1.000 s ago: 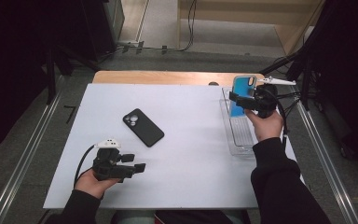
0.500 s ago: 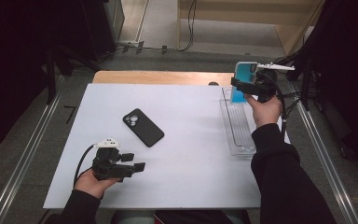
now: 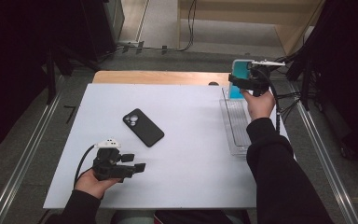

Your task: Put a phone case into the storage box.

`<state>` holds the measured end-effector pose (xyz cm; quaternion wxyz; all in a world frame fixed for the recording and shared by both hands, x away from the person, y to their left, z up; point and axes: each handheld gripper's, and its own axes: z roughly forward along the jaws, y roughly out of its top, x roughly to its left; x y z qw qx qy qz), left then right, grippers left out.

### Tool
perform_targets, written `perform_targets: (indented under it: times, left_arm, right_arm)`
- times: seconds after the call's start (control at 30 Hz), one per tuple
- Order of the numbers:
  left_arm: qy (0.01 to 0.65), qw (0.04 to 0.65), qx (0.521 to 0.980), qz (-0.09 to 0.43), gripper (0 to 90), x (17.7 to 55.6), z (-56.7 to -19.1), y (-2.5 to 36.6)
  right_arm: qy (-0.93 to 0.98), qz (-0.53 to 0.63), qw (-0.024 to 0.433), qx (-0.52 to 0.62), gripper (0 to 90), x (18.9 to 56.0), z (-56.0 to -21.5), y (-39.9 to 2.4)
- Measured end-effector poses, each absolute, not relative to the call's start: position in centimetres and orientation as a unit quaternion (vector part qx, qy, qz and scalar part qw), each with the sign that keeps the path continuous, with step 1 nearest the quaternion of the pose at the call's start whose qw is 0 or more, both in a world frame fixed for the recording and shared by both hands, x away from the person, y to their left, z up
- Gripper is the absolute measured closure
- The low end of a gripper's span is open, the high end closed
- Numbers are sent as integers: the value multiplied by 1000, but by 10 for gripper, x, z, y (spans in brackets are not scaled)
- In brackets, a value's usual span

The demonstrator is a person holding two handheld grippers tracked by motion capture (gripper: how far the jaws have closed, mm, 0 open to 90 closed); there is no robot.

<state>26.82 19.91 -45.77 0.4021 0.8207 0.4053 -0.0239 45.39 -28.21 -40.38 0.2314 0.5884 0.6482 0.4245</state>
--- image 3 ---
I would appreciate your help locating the person's left hand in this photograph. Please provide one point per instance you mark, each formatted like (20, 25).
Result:
(91, 186)

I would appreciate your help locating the black phone case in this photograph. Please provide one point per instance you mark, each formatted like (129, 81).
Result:
(143, 127)

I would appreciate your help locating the clear plastic rack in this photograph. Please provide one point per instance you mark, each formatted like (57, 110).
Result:
(236, 124)

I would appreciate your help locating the black cabinet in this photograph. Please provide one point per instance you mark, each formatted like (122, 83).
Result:
(102, 28)

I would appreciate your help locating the wooden shelf unit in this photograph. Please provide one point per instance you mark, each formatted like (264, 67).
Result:
(261, 12)

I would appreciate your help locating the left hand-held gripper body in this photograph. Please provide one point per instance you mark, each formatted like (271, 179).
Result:
(108, 169)

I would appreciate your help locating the wooden table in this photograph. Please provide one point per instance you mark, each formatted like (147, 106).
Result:
(167, 77)

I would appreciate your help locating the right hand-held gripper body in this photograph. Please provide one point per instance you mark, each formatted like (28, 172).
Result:
(259, 79)

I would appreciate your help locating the black metal stand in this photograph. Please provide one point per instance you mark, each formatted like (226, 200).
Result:
(51, 74)
(306, 81)

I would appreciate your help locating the white board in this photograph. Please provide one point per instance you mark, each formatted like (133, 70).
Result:
(183, 155)

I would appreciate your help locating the aluminium floor rail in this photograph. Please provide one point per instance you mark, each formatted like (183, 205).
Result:
(24, 158)
(326, 161)

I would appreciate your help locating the person's right hand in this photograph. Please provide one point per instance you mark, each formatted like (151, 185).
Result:
(259, 105)

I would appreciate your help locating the glossy teal phone case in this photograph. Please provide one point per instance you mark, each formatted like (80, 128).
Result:
(240, 71)

